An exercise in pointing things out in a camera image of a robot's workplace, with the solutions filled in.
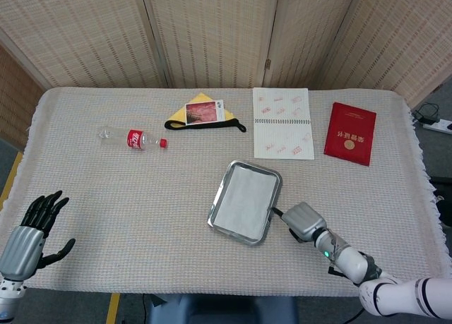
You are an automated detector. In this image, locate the red certificate booklet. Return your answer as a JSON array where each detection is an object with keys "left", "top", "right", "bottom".
[{"left": 323, "top": 102, "right": 377, "bottom": 167}]

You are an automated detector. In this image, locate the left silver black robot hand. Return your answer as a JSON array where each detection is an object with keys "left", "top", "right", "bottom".
[{"left": 0, "top": 190, "right": 77, "bottom": 282}]

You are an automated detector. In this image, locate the clear red-label cola bottle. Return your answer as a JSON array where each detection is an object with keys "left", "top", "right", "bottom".
[{"left": 97, "top": 126, "right": 170, "bottom": 151}]

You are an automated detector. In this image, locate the rectangular metal tray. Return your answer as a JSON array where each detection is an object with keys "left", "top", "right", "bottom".
[{"left": 207, "top": 160, "right": 283, "bottom": 246}]

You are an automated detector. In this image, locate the yellow cloth with black trim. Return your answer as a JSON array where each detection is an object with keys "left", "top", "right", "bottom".
[{"left": 164, "top": 92, "right": 247, "bottom": 133}]

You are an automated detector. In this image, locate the black white shoe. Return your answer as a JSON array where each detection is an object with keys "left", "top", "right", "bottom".
[{"left": 429, "top": 175, "right": 452, "bottom": 229}]

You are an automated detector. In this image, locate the open spiral notebook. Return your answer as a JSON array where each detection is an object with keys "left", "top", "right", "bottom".
[{"left": 252, "top": 87, "right": 315, "bottom": 160}]

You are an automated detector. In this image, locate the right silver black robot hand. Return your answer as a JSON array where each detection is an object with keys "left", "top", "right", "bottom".
[{"left": 270, "top": 201, "right": 328, "bottom": 244}]

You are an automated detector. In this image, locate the white woven tablecloth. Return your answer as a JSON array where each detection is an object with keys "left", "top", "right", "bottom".
[{"left": 0, "top": 87, "right": 446, "bottom": 299}]

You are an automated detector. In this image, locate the white power strip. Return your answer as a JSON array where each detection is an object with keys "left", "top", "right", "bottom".
[{"left": 422, "top": 118, "right": 452, "bottom": 134}]

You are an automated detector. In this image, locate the red photo postcard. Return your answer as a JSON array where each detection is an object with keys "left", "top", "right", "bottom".
[{"left": 184, "top": 98, "right": 227, "bottom": 126}]

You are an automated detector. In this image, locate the white paper towel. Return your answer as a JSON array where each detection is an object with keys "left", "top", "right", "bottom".
[{"left": 214, "top": 165, "right": 277, "bottom": 239}]

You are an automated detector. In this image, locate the woven folding screen panel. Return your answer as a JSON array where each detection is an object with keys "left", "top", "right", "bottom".
[
  {"left": 0, "top": 0, "right": 169, "bottom": 90},
  {"left": 0, "top": 44, "right": 45, "bottom": 148},
  {"left": 266, "top": 0, "right": 356, "bottom": 90},
  {"left": 323, "top": 0, "right": 452, "bottom": 109},
  {"left": 140, "top": 0, "right": 282, "bottom": 90}
]

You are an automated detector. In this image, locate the black adapter with cable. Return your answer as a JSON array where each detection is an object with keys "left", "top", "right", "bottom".
[{"left": 412, "top": 102, "right": 441, "bottom": 126}]

